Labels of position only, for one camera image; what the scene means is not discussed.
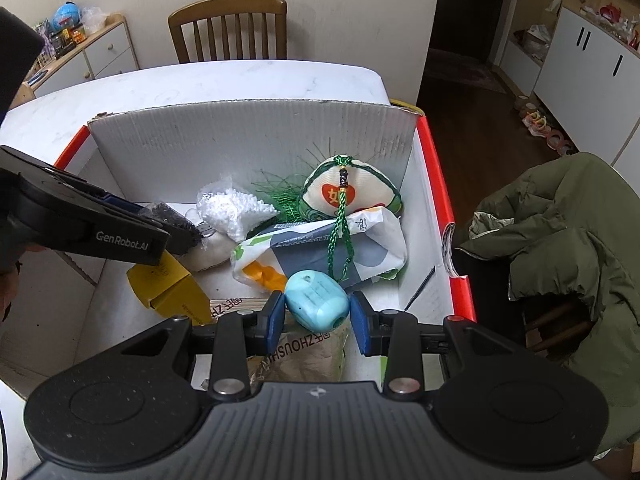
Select black fuzzy keychain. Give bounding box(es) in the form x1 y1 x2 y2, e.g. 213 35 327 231
140 203 203 256

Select yellow small box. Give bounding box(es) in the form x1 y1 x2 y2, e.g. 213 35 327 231
127 252 214 325

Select white fluffy pouch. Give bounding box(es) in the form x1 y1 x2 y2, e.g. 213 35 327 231
178 177 278 273

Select light blue egg toy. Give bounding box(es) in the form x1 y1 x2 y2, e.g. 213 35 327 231
284 270 349 334

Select white blue tissue pack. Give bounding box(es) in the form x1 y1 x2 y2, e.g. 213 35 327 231
230 206 408 292

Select green embroidered sachet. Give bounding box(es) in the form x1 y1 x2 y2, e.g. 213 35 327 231
254 154 404 283

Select person's left hand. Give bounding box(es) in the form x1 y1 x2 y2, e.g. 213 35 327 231
0 260 23 322

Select red white cardboard box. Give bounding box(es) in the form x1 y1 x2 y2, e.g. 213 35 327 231
1 100 474 398

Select white drawer cabinet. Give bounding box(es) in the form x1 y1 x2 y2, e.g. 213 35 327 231
10 13 140 108

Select blue globe toy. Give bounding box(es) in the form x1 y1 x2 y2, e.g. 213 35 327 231
51 1 80 34

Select green padded jacket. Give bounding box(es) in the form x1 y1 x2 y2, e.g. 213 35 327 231
451 153 639 452

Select brown wooden chair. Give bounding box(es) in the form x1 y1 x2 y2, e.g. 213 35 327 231
168 0 288 64

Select pile of shoes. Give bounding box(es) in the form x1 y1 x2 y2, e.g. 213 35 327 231
514 94 577 156

